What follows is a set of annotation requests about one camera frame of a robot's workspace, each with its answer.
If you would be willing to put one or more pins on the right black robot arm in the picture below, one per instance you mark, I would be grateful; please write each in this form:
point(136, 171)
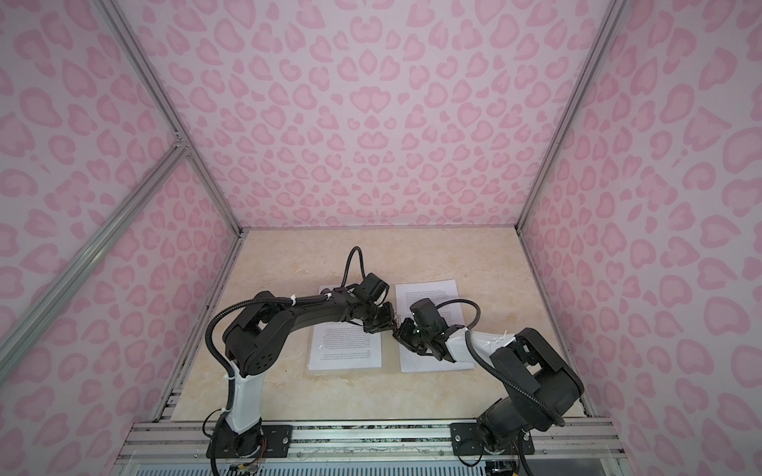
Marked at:
point(540, 385)

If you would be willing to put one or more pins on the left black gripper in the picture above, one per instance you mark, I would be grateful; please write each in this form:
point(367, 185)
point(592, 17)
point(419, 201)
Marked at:
point(388, 322)

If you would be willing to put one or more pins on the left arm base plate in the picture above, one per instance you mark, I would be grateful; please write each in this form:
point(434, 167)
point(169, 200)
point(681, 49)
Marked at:
point(271, 440)

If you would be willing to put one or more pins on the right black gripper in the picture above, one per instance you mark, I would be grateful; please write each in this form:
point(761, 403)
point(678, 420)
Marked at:
point(402, 335)

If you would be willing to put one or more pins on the corner aluminium post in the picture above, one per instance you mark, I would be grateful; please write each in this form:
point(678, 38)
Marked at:
point(127, 39)
point(603, 40)

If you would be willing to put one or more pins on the large text sheet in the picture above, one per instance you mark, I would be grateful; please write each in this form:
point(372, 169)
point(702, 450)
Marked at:
point(343, 346)

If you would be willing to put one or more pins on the beige paper folder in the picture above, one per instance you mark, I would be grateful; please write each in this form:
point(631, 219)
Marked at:
point(390, 357)

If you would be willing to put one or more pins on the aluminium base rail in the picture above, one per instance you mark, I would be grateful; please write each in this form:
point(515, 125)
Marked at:
point(583, 446)

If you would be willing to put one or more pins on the right corner aluminium post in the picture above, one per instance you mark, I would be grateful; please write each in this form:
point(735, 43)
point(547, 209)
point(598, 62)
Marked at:
point(603, 40)

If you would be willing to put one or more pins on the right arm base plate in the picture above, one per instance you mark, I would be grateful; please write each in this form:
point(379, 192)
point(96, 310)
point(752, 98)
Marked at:
point(474, 439)

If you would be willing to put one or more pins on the diagonal aluminium frame bar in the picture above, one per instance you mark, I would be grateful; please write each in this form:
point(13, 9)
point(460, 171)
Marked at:
point(39, 316)

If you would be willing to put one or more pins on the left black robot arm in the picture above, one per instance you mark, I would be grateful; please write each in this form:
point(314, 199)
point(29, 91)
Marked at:
point(247, 338)

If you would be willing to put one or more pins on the left corner aluminium post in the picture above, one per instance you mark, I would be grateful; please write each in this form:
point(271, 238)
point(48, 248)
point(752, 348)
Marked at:
point(127, 39)

